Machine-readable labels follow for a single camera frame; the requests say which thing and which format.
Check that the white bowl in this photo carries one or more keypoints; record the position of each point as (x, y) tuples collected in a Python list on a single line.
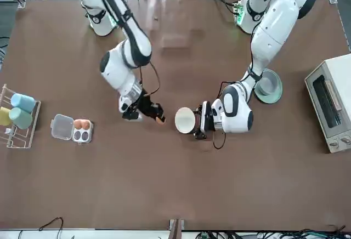
[(185, 120)]

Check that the grey bowl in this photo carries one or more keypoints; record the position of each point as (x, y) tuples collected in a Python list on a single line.
[(268, 84)]

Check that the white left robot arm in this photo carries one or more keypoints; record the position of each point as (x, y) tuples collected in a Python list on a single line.
[(271, 30)]

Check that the cream toaster oven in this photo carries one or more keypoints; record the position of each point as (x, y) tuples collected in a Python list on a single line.
[(337, 91)]

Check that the blue cup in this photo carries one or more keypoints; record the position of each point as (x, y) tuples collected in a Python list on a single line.
[(23, 102)]

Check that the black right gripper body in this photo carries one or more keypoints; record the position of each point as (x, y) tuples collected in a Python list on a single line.
[(146, 106)]

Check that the pale green plate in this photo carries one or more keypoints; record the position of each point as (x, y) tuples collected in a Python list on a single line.
[(277, 96)]

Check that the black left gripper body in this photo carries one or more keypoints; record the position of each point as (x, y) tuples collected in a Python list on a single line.
[(210, 119)]

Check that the green cup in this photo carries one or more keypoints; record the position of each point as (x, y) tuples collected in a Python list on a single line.
[(20, 118)]

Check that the clear plastic egg carton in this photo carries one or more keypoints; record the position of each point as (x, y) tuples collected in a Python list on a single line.
[(61, 128)]

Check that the yellow cup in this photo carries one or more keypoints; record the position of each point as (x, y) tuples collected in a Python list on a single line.
[(5, 116)]

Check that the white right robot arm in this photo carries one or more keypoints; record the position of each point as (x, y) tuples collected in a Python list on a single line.
[(118, 69)]

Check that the aluminium camera post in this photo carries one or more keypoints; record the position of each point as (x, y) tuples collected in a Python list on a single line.
[(176, 229)]

